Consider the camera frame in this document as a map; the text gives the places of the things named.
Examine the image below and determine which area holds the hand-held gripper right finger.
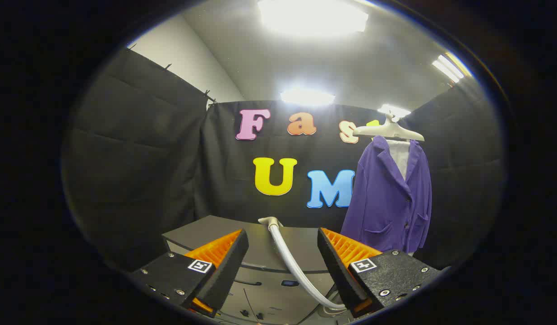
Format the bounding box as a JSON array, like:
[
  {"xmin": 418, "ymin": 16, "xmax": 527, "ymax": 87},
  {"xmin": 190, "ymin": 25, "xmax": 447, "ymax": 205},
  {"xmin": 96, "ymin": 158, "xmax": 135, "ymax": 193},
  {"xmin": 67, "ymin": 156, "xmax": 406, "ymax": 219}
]
[{"xmin": 318, "ymin": 227, "xmax": 442, "ymax": 318}]

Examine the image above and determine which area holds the white garment steamer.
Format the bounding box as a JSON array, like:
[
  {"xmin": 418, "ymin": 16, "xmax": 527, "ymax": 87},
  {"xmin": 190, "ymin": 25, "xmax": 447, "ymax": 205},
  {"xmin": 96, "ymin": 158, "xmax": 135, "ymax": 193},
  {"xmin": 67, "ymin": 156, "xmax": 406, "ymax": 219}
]
[{"xmin": 258, "ymin": 217, "xmax": 347, "ymax": 312}]

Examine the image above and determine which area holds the white clothes hanger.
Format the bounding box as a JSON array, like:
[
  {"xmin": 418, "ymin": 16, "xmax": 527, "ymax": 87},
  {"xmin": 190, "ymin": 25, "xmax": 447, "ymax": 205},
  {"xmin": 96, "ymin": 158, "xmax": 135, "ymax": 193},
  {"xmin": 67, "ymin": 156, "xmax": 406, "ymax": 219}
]
[{"xmin": 353, "ymin": 113, "xmax": 425, "ymax": 142}]

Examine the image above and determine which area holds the white shirt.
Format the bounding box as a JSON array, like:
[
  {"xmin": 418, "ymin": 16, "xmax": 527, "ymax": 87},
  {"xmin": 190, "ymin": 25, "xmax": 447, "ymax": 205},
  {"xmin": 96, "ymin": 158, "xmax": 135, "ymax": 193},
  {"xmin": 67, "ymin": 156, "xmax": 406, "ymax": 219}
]
[{"xmin": 387, "ymin": 139, "xmax": 412, "ymax": 181}]

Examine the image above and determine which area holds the large ceiling light panel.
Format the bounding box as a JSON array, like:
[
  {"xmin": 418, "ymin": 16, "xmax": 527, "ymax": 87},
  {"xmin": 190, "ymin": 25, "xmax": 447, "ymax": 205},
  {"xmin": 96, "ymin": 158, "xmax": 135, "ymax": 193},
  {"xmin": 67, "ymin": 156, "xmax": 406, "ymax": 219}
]
[{"xmin": 258, "ymin": 0, "xmax": 369, "ymax": 37}]

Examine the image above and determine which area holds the purple jacket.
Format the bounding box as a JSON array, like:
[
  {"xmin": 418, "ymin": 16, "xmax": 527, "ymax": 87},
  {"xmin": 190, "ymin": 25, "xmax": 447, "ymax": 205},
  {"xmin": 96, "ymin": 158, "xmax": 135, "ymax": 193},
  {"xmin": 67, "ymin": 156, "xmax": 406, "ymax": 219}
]
[{"xmin": 341, "ymin": 135, "xmax": 433, "ymax": 254}]

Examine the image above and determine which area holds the grey cabinet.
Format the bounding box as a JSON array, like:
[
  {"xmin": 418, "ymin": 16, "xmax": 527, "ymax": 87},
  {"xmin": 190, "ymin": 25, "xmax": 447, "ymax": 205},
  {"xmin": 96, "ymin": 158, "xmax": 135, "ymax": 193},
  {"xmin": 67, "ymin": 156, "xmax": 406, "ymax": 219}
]
[{"xmin": 162, "ymin": 215, "xmax": 349, "ymax": 325}]

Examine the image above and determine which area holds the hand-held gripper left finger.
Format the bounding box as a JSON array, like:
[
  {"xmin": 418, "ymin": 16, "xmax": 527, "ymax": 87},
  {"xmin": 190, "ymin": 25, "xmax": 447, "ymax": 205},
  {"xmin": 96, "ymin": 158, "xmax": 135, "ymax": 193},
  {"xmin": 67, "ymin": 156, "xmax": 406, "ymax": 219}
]
[{"xmin": 129, "ymin": 229, "xmax": 249, "ymax": 318}]

